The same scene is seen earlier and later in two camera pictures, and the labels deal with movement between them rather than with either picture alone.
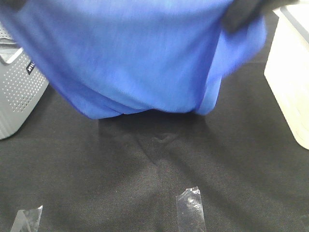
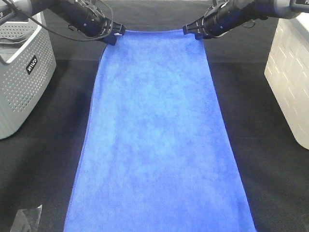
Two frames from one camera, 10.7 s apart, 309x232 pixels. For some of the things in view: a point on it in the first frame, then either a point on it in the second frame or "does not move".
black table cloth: x=122 y=173 does not move
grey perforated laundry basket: x=22 y=85 does not move
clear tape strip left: x=27 y=220 does not move
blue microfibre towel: x=110 y=57 to x=157 y=155
